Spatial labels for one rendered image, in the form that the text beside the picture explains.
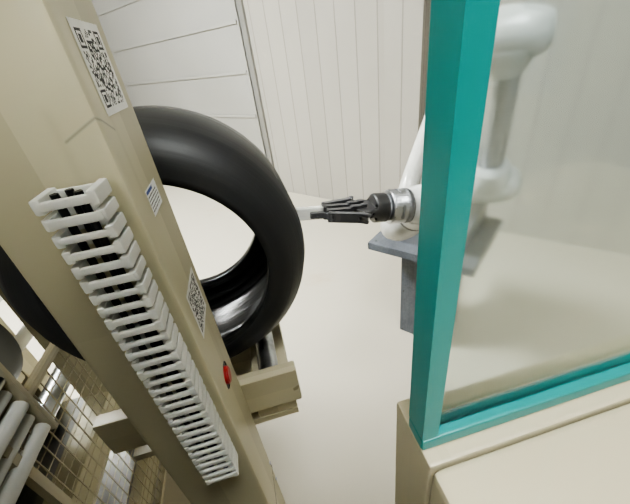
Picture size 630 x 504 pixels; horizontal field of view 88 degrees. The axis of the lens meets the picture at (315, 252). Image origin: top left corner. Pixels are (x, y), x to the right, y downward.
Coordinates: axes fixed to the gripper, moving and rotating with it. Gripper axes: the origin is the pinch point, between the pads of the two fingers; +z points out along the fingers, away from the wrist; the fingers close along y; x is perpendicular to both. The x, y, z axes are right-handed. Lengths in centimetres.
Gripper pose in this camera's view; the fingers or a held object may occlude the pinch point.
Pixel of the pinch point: (308, 213)
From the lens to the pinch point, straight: 80.1
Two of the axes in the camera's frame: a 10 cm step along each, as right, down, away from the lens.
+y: 2.4, 4.9, -8.4
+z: -9.7, 1.0, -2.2
